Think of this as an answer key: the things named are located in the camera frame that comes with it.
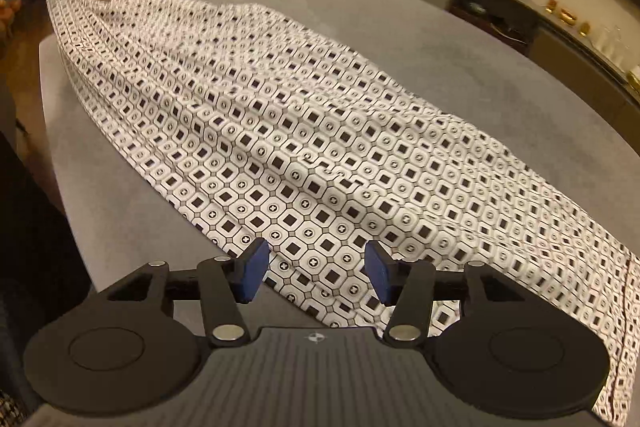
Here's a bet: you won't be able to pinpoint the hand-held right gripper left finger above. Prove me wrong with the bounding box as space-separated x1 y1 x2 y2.
97 238 271 349

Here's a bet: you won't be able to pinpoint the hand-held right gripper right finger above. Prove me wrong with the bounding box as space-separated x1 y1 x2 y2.
364 241 543 349

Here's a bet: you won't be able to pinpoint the black and white patterned cloth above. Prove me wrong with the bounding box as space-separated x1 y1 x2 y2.
44 0 640 423

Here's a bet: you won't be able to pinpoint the person's left hand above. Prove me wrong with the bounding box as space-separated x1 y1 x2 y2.
0 0 23 40

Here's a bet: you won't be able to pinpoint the person's dark clothing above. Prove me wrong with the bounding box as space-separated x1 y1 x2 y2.
0 77 93 413

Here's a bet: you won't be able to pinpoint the long low sideboard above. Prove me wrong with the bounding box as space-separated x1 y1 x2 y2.
360 0 640 118

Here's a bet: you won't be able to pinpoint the golden ornaments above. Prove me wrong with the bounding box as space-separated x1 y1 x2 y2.
545 0 591 35

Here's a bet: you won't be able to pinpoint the clear drinking glasses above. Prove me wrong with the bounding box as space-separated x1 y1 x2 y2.
592 24 631 62

